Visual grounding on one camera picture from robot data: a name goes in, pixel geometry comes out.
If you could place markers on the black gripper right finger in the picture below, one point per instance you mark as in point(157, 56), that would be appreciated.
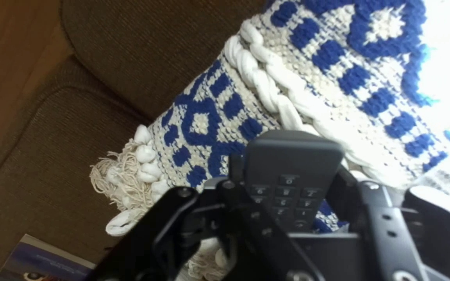
point(389, 229)

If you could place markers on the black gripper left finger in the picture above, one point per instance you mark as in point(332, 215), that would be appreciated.
point(236, 182)

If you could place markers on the black remote control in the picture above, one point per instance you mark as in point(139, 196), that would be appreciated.
point(292, 166)

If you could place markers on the brown fabric sofa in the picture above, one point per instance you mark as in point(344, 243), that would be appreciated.
point(147, 53)

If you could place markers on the blue white knitted pillow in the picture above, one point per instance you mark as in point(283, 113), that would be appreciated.
point(339, 57)

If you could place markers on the dark magazine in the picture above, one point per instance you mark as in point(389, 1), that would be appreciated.
point(42, 260)

